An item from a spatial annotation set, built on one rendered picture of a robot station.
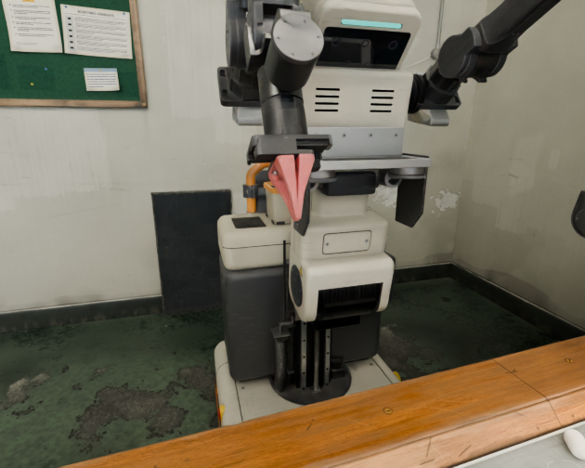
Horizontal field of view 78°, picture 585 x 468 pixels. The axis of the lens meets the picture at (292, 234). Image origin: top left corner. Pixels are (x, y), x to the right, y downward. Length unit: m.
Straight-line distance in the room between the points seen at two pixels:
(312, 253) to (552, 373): 0.48
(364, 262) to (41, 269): 1.94
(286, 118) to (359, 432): 0.38
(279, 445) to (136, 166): 1.88
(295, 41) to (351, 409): 0.43
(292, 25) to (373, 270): 0.58
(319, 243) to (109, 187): 1.58
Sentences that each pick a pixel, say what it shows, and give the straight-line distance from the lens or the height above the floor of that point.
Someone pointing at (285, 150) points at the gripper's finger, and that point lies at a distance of 0.44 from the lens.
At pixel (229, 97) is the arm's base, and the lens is 0.75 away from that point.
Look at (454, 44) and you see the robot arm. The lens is 0.84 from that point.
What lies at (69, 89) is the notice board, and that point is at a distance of 2.21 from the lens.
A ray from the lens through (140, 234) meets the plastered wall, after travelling 2.25.
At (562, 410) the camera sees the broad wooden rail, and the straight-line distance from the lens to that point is 0.62.
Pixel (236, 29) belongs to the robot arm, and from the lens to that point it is 0.65.
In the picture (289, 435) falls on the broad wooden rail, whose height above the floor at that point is 0.76.
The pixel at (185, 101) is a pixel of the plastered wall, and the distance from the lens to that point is 2.15.
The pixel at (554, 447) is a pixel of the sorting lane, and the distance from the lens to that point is 0.58.
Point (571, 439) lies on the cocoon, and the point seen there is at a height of 0.76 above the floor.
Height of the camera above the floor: 1.10
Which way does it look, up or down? 17 degrees down
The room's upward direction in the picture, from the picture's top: straight up
